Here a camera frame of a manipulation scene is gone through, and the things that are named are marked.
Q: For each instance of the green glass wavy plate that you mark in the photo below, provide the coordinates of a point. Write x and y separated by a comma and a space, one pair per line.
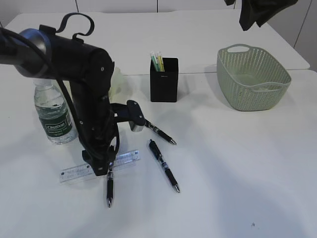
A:
117, 80

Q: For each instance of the clear plastic water bottle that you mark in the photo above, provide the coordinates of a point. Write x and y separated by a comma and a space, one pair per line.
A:
53, 112

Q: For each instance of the black pen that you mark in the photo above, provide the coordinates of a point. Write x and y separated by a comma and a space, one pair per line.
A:
160, 133
109, 185
158, 156

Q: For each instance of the black square pen holder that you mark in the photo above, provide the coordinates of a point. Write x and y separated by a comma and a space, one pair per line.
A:
164, 85

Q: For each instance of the green plastic woven basket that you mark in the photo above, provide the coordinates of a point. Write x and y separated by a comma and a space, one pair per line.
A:
250, 78

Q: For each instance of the black pen on ruler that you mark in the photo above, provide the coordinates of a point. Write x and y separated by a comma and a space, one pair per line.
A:
109, 185

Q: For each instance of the transparent plastic ruler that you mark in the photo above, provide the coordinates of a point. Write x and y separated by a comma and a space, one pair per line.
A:
85, 172

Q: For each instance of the yellow utility knife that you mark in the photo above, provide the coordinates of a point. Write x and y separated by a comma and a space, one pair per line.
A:
160, 61

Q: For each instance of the teal utility knife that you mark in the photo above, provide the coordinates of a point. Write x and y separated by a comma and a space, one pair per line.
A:
154, 61

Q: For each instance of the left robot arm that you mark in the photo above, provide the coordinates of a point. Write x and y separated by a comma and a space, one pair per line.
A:
83, 73

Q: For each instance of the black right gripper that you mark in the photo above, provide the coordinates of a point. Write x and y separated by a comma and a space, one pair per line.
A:
261, 11

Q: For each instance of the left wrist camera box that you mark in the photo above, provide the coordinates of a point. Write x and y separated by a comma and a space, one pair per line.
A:
131, 112

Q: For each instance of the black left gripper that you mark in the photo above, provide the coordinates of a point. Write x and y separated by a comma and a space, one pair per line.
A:
100, 139

